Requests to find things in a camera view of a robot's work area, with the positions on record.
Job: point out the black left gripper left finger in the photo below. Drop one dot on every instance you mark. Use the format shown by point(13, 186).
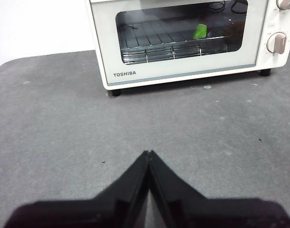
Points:
point(88, 213)

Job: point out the white toaster oven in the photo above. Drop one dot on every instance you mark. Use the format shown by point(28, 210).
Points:
point(275, 61)

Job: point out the purple eggplant with green stem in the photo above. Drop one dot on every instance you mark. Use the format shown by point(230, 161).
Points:
point(200, 32)

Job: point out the beige oven knob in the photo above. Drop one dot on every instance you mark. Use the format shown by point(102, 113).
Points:
point(277, 44)
point(286, 3)

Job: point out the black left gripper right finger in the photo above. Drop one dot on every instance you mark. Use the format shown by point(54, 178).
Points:
point(206, 213)

